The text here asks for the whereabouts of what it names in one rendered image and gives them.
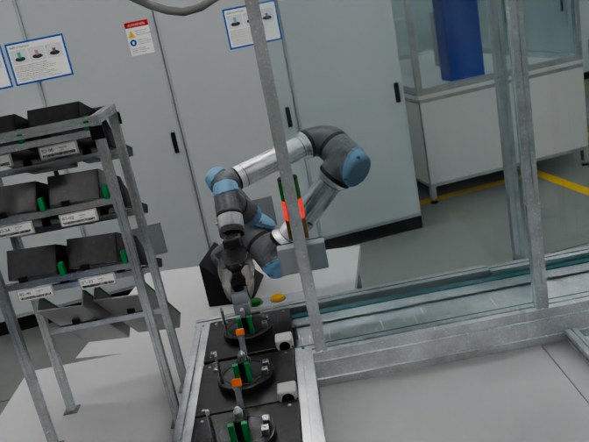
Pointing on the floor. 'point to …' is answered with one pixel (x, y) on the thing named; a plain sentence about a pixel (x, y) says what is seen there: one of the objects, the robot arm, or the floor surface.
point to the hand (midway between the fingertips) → (239, 294)
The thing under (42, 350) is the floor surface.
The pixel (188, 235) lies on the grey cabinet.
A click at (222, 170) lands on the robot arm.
